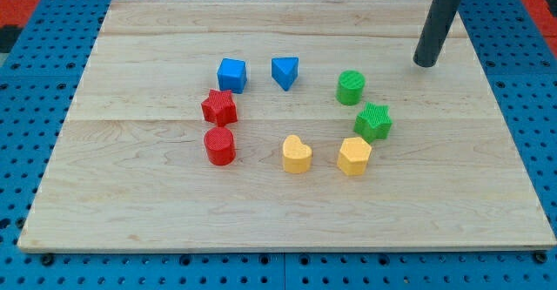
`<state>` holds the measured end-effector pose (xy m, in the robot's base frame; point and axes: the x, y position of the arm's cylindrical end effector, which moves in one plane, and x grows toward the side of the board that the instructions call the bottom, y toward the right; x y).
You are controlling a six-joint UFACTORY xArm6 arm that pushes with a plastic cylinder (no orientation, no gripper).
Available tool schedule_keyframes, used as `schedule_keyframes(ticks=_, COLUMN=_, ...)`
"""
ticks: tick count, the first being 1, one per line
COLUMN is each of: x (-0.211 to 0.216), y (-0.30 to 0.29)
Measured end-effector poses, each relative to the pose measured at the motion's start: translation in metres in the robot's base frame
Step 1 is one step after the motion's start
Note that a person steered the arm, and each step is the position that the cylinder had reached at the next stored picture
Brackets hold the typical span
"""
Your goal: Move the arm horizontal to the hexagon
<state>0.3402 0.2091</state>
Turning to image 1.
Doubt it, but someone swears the light wooden board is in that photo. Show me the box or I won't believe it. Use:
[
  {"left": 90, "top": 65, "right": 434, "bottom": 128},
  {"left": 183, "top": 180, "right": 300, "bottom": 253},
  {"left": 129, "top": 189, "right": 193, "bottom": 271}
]
[{"left": 18, "top": 0, "right": 556, "bottom": 253}]

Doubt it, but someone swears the blue cube block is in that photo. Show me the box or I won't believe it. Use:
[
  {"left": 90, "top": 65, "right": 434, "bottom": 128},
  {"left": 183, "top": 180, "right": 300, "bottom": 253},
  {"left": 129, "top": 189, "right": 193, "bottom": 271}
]
[{"left": 217, "top": 58, "right": 247, "bottom": 94}]

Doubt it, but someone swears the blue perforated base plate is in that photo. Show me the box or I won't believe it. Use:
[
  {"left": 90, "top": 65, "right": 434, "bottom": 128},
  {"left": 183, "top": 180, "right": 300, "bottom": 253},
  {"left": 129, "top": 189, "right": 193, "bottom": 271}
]
[{"left": 1, "top": 0, "right": 556, "bottom": 289}]

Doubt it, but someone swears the blue triangle block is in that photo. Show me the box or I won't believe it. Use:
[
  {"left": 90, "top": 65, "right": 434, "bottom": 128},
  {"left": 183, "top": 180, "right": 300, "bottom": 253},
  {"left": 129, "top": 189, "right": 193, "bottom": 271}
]
[{"left": 271, "top": 57, "right": 299, "bottom": 91}]

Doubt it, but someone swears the red star block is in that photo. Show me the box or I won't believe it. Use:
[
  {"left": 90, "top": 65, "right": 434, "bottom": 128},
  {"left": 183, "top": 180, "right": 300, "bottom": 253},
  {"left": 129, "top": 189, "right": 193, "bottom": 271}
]
[{"left": 201, "top": 89, "right": 238, "bottom": 127}]

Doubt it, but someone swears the yellow hexagon block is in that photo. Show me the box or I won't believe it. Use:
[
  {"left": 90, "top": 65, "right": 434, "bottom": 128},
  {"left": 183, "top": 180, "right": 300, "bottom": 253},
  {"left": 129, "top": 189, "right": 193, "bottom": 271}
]
[{"left": 337, "top": 137, "right": 372, "bottom": 176}]

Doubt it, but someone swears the red cylinder block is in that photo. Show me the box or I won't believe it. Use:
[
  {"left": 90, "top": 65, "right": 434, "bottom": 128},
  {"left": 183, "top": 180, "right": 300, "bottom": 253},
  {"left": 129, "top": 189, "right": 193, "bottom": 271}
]
[{"left": 204, "top": 127, "right": 236, "bottom": 165}]

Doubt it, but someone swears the green star block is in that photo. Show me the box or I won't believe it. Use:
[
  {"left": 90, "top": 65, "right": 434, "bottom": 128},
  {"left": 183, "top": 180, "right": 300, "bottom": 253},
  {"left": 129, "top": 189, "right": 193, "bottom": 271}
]
[{"left": 353, "top": 102, "right": 393, "bottom": 144}]

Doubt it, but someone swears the yellow heart block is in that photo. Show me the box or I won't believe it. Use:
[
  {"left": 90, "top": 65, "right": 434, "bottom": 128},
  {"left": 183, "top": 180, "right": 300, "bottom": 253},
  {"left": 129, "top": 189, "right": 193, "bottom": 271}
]
[{"left": 282, "top": 135, "right": 312, "bottom": 174}]

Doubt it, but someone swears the green cylinder block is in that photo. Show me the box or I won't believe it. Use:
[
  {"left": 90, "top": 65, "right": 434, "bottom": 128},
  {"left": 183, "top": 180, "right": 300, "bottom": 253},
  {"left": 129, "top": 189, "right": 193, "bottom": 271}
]
[{"left": 336, "top": 70, "right": 366, "bottom": 105}]

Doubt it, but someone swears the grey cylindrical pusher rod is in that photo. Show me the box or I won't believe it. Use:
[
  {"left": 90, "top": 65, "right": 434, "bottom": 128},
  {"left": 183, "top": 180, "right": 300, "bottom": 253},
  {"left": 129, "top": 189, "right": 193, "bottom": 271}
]
[{"left": 413, "top": 0, "right": 461, "bottom": 68}]

